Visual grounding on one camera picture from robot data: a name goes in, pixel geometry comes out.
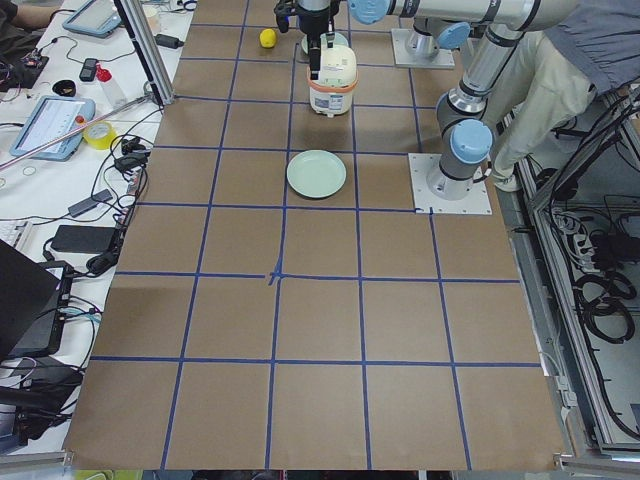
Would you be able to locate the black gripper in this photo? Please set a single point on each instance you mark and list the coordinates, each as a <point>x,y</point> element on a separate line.
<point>314,24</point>

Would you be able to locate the white rice cooker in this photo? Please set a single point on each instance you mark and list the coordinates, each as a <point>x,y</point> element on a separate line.
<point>332,93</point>

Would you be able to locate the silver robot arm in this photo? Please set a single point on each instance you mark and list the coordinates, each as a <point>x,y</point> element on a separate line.
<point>448,35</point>
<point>467,140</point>

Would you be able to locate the far green plate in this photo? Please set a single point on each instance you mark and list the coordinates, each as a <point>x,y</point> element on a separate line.
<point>338,39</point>

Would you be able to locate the green plate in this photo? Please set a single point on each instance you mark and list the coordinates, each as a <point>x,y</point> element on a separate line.
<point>338,39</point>
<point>316,174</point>

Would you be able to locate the yellow lemon toy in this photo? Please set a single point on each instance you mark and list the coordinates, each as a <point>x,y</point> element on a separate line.
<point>268,38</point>

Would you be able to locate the near green plate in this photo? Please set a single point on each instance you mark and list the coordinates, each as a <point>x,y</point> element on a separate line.
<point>316,174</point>

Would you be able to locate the black power adapter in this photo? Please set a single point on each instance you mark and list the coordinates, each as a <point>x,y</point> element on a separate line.
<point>168,41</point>

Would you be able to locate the white paper cup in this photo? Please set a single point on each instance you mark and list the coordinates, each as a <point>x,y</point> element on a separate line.
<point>153,19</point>

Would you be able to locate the red cap squeeze bottle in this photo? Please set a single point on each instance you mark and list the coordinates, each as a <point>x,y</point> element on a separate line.
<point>110,87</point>

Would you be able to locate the black phone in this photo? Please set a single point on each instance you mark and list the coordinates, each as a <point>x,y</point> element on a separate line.
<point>88,70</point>

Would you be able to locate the yellow tape roll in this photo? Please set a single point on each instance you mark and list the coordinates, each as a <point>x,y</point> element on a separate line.
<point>99,135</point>

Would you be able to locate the blue teach pendant tablet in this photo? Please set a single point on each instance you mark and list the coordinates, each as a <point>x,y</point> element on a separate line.
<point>52,117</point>

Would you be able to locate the person in grey shirt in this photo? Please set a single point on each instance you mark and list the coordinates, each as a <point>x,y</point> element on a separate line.
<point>555,74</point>

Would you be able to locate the black laptop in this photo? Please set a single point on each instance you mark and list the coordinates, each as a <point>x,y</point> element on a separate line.
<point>33,296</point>

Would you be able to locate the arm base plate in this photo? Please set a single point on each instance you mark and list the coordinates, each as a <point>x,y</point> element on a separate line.
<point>435,193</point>
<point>415,50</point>

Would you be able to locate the aluminium frame post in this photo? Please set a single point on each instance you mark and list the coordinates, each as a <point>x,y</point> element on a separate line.
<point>133,18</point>

